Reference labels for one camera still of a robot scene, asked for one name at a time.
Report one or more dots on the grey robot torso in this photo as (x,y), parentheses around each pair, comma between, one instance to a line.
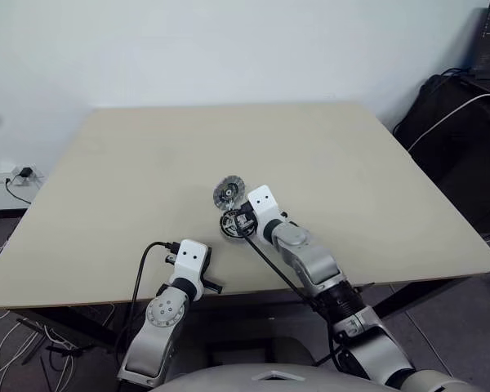
(269,375)

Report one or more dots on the finned grey motor end cap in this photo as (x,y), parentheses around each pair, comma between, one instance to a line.
(222,196)

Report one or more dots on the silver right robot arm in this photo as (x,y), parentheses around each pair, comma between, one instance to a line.
(310,261)

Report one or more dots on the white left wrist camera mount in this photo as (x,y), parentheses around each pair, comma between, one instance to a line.
(190,261)

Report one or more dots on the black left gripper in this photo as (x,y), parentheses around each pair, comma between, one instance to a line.
(213,286)

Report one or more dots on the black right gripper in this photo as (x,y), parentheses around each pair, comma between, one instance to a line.
(245,218)

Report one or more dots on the white wall socket strip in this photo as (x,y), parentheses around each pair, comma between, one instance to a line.
(8,168)

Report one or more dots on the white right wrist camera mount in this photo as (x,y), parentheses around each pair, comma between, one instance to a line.
(263,204)

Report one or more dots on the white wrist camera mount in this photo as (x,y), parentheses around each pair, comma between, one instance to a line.
(190,261)
(263,204)

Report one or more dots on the large black bag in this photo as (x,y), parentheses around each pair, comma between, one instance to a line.
(453,163)

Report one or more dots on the black thin floor stand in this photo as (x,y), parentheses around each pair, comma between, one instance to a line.
(41,330)

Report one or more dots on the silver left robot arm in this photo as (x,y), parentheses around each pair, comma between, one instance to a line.
(163,314)

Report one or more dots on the silver black motor rotor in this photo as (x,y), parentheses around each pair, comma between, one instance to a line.
(227,226)

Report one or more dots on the black power adapter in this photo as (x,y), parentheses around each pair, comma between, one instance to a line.
(25,171)

